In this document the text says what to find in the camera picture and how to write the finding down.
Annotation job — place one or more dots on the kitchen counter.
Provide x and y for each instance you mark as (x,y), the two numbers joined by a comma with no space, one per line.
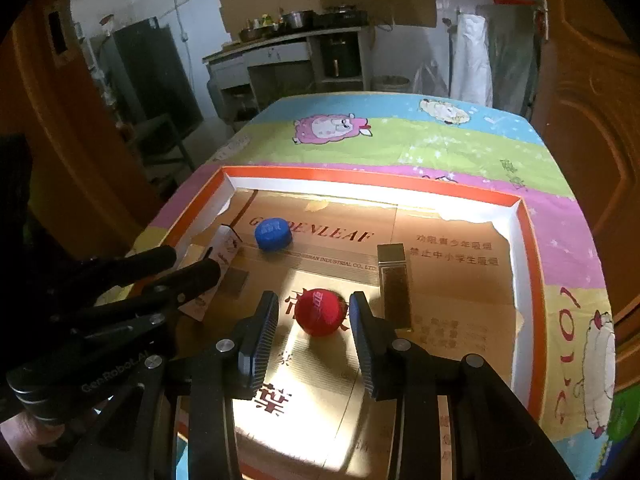
(270,55)

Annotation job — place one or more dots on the gold brown lighter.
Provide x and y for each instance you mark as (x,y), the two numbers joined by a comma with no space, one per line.
(395,285)

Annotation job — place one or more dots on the person's left hand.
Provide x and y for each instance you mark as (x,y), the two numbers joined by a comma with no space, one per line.
(35,440)

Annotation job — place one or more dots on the dark refrigerator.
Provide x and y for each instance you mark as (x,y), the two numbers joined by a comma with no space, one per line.
(150,70)

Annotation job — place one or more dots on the grey metal stand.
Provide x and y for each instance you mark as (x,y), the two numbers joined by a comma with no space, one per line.
(160,142)

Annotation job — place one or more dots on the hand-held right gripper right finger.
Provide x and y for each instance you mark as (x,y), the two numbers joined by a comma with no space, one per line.
(367,347)

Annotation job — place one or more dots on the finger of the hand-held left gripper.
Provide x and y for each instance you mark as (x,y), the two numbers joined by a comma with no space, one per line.
(195,277)
(145,262)

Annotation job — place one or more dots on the white rolled sack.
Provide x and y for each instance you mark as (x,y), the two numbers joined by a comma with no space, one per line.
(472,57)

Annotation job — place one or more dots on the red bottle cap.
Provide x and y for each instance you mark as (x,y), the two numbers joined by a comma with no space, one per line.
(319,312)

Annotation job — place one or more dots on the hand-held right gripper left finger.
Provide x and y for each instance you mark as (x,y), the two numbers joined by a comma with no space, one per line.
(260,345)

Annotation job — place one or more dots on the black stove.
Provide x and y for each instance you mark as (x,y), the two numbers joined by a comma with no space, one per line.
(345,16)

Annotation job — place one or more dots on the brown wooden door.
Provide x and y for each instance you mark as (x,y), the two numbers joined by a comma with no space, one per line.
(590,110)

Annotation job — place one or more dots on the shallow cardboard box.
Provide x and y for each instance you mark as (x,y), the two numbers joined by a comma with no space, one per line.
(450,270)

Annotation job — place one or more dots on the cartoon sheep printed tablecloth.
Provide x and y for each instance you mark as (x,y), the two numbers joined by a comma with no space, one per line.
(400,140)

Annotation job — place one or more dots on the clear plastic sheet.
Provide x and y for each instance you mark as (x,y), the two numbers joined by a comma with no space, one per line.
(512,55)

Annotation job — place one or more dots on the black air fryer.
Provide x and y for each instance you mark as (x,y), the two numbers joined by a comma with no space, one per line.
(336,60)

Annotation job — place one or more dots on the round basin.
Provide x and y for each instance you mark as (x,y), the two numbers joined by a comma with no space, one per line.
(392,82)

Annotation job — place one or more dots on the blue bottle cap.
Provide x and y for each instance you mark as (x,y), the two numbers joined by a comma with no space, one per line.
(272,234)

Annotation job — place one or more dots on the white cartoon lighter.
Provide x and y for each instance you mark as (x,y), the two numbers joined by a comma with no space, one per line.
(227,247)

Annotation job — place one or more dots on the metal cooking pot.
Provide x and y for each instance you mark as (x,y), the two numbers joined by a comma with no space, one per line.
(296,19)

